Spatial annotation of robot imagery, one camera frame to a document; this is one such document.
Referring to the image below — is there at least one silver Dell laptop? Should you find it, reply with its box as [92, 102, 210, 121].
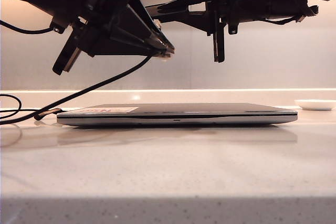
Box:
[56, 102, 299, 127]

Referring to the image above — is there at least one black charging cable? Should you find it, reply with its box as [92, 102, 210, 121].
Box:
[0, 19, 171, 125]

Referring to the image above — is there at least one small white dish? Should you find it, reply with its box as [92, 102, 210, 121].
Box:
[294, 99, 333, 111]

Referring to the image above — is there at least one white red text sticker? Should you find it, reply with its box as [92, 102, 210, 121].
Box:
[78, 106, 140, 113]

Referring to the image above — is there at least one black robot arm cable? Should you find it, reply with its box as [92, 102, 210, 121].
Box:
[0, 19, 53, 35]
[264, 5, 320, 24]

